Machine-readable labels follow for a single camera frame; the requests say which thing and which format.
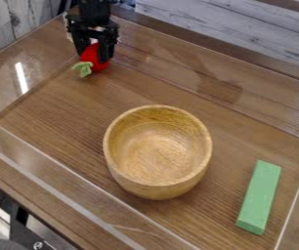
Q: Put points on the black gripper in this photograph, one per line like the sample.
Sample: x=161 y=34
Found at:
x=85 y=30

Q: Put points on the red plush strawberry toy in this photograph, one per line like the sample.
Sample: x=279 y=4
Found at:
x=89 y=64

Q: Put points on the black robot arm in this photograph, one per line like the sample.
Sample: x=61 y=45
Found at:
x=93 y=10

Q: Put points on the wooden bowl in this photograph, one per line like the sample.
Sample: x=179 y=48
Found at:
x=157 y=149

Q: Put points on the green rectangular block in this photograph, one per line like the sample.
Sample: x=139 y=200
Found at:
x=259 y=197

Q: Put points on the clear acrylic tray wall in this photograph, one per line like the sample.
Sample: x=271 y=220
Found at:
x=93 y=219

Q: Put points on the black table leg bracket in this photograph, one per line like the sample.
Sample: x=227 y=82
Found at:
x=21 y=234

